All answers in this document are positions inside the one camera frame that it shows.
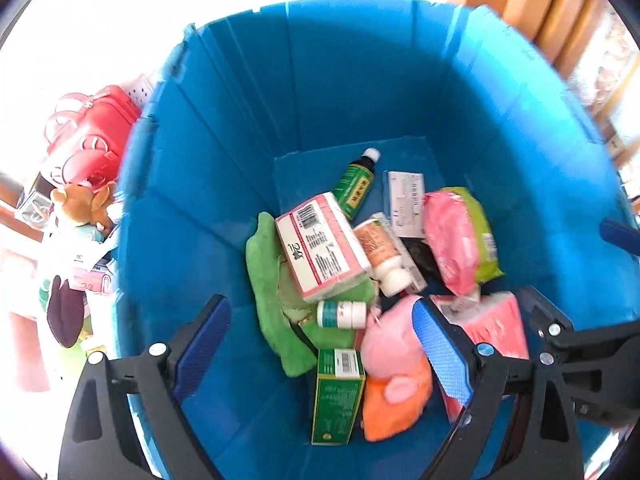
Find orange dress pig plush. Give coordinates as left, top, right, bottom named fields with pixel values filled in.
left=360, top=295, right=433, bottom=442

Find pink green wipes pack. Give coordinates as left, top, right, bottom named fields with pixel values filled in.
left=423, top=186, right=503, bottom=296

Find white medicine bottle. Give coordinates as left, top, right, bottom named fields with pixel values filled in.
left=317, top=300, right=368, bottom=330

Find pink white tissue box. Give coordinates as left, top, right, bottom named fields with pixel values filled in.
left=276, top=192, right=371, bottom=304

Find pink tissue pack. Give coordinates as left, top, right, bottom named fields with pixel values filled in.
left=430, top=292, right=529, bottom=360

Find maroon knit sock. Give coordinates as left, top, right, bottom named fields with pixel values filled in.
left=46, top=275, right=86, bottom=348

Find green medicine box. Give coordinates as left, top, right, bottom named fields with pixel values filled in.
left=310, top=349, right=366, bottom=445

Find orange label pill bottle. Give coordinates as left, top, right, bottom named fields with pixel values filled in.
left=354, top=219, right=412, bottom=297

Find green towel cloth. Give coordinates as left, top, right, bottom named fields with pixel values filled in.
left=245, top=211, right=357, bottom=377

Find green glass bottle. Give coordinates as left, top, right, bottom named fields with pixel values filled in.
left=332, top=148, right=381, bottom=221

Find brown teddy bear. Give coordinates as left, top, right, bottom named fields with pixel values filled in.
left=50, top=182, right=116, bottom=233

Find red toy suitcase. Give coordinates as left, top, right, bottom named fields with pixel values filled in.
left=40, top=84, right=141, bottom=190

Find blue plastic storage crate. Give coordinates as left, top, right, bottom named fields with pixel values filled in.
left=117, top=0, right=639, bottom=479

